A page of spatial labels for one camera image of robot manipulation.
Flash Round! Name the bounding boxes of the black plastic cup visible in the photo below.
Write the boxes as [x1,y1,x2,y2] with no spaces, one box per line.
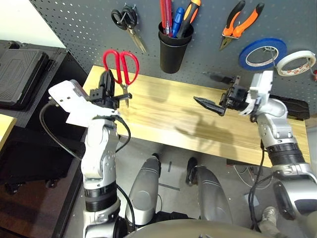
[158,21,195,74]

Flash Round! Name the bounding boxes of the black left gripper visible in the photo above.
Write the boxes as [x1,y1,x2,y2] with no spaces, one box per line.
[89,70,133,110]

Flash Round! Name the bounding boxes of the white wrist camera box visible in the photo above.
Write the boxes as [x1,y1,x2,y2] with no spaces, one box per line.
[48,79,121,127]
[239,70,274,116]

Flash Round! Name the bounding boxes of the orange and black screwdriver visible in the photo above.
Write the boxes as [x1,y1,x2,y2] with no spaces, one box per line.
[176,0,202,39]

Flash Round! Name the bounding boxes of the black-handled steel scissors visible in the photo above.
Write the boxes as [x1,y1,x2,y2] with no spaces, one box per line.
[110,6,147,54]
[118,6,143,48]

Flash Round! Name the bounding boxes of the black ribbed tool case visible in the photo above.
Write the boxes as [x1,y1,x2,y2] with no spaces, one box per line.
[0,41,50,110]

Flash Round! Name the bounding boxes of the silver robot leg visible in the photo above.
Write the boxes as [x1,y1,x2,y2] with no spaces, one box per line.
[185,157,232,224]
[125,153,161,225]

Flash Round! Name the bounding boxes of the silver right robot leg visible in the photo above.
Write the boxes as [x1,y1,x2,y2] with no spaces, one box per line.
[185,157,232,224]

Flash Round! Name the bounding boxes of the red-handled screwdriver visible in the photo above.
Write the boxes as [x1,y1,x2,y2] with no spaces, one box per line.
[159,0,173,38]

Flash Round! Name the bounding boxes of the light wooden side table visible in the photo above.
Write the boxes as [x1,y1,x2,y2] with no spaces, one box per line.
[0,114,17,152]

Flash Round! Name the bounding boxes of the white cable bundle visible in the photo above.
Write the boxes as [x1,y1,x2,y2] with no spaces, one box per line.
[235,165,273,190]

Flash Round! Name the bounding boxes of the blue-handled screwdriver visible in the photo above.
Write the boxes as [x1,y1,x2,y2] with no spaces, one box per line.
[171,6,185,38]

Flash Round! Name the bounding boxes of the grey perforated pegboard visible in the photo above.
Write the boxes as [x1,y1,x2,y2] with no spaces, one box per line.
[29,0,317,97]

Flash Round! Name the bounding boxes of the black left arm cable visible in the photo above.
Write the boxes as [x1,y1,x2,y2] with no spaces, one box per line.
[39,101,137,234]

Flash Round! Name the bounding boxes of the khaki trouser leg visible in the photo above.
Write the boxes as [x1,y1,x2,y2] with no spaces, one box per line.
[257,219,283,238]

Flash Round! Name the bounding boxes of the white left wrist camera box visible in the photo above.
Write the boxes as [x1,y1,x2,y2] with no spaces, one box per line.
[48,79,121,127]

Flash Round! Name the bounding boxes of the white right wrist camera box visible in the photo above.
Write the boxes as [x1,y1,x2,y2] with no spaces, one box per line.
[239,70,274,116]

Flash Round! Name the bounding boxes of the grey robot torso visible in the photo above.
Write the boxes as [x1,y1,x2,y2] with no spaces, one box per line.
[128,218,263,238]

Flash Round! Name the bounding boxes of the silver left robot leg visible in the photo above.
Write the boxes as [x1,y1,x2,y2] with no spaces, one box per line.
[125,153,161,225]

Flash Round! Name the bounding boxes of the blue tape roll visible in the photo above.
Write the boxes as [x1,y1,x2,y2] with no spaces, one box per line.
[238,38,288,72]

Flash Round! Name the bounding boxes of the white tape roll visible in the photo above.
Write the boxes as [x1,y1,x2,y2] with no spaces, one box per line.
[276,51,317,77]

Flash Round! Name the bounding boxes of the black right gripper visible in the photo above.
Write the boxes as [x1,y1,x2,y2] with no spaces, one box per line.
[193,70,251,117]

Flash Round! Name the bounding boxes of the grey person's shoe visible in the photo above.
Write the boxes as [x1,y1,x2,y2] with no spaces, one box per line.
[262,207,277,224]

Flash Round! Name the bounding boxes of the red-handled scissors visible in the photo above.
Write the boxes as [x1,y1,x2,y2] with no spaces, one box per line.
[103,49,140,109]

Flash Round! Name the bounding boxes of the orange and black pliers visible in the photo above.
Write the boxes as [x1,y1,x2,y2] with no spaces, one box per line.
[219,0,265,52]

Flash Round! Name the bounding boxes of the grey foot pedal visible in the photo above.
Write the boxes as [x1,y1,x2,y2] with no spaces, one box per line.
[244,192,260,208]

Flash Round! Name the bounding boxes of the black plastic case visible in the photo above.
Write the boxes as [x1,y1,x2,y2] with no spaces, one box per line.
[268,94,310,121]

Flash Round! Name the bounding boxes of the silver tape hook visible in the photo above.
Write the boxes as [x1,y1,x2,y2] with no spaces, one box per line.
[264,46,279,66]
[307,57,317,75]

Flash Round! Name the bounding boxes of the black cabinet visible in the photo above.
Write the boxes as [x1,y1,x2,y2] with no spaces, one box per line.
[0,39,92,196]

